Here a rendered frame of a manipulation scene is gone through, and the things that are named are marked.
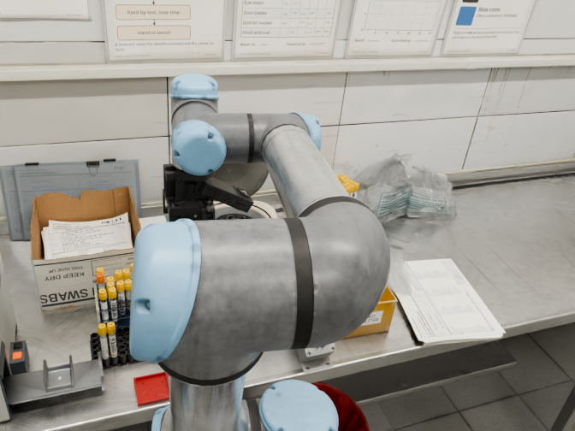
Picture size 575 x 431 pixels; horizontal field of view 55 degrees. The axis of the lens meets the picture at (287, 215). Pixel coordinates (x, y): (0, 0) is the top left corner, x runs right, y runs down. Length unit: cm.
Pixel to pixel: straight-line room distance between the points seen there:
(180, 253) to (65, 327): 94
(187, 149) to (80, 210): 83
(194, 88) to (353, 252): 49
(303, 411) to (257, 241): 43
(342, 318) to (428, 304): 101
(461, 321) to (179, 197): 79
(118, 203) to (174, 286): 115
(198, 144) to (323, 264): 38
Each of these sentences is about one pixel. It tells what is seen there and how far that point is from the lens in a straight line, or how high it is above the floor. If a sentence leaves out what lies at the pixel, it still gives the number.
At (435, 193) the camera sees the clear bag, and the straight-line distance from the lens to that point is 181.
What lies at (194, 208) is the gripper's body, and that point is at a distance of 98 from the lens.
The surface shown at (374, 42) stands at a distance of 168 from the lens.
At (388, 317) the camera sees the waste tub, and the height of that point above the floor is 92.
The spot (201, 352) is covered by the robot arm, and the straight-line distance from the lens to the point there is 46.
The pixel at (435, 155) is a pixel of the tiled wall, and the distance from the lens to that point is 198.
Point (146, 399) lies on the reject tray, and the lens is 119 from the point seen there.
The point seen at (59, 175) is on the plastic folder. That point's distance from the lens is 157.
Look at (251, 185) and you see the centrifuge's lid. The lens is 160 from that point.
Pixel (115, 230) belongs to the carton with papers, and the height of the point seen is 94.
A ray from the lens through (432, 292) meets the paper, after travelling 151.
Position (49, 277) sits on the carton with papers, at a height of 97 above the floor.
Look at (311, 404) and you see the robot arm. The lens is 85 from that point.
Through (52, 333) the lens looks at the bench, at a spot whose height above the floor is 88.
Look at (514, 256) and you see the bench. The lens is 179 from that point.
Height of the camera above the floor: 180
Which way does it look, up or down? 32 degrees down
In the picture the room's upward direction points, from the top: 6 degrees clockwise
